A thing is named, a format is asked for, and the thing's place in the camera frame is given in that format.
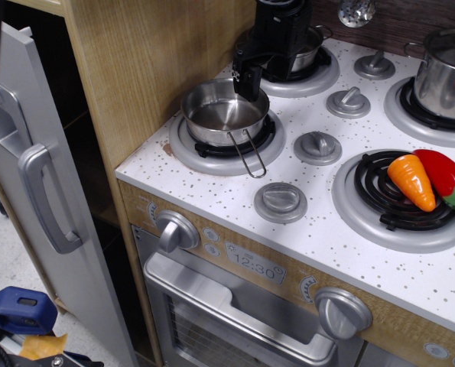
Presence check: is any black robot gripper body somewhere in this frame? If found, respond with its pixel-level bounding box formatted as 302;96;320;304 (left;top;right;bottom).
232;1;313;81

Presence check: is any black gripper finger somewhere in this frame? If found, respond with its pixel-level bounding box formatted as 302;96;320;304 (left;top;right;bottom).
232;66;262;102

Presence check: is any small steel frying pan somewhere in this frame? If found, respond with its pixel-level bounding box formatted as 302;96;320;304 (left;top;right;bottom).
180;78;271;180

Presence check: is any back left stove burner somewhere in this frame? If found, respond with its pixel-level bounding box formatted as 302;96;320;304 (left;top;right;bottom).
261;47;340;98

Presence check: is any stove burner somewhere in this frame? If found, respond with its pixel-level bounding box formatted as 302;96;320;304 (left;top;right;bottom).
383;77;455;148
261;47;340;98
332;150;455;253
169;112;286;178

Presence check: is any front left stove burner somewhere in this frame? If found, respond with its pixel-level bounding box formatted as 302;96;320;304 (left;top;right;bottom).
169;112;286;178

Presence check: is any back right stove burner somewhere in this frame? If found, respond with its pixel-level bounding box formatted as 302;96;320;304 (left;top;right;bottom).
383;77;455;148

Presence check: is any front right stove burner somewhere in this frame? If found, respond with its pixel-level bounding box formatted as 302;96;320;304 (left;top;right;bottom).
332;150;455;253

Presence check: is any steel pot behind gripper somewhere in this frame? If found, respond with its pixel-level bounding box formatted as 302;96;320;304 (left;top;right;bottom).
291;24;333;73

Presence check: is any hanging steel slotted utensil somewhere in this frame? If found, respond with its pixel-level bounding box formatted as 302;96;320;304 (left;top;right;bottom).
337;0;377;28

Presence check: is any grey stovetop knob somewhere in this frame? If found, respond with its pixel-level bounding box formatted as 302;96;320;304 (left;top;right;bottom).
294;131;343;166
353;50;396;80
253;182;308;224
326;86;371;119

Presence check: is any grey stovetop knob rear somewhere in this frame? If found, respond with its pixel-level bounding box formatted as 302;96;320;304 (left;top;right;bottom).
353;50;396;80

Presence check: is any wooden toy kitchen cabinet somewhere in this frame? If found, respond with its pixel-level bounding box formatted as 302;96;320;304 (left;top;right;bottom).
5;0;255;366

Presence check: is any grey stovetop knob front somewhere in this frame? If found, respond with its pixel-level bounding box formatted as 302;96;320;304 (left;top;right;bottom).
253;182;308;224

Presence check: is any left silver oven dial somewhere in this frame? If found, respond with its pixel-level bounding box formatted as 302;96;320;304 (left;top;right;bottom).
156;209;200;253

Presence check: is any silver oven dial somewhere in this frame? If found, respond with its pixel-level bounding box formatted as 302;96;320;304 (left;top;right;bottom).
156;209;200;253
315;287;373;340

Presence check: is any large steel pot with lid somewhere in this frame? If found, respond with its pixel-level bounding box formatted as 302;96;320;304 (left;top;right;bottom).
403;28;455;120

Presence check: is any orange toy carrot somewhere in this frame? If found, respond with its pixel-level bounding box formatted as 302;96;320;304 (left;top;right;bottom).
387;154;436;213

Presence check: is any oven clock display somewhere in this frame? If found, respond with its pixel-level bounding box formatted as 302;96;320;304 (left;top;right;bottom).
225;242;287;285

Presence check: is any red toy chili pepper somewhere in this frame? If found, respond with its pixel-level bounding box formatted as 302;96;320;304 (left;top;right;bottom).
413;149;455;209

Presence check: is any grey toy fridge door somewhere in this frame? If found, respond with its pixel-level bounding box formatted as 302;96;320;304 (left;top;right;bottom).
0;24;138;366

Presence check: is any grey oven door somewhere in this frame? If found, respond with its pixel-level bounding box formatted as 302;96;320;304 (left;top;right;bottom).
143;252;364;366

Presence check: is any right silver oven dial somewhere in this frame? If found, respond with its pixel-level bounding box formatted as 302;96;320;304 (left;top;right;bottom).
315;287;373;340

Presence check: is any blue clamp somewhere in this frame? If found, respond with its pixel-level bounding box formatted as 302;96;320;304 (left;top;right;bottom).
0;286;58;335

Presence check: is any grey fridge door handle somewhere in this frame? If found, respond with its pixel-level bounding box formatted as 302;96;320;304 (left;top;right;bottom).
17;144;83;255

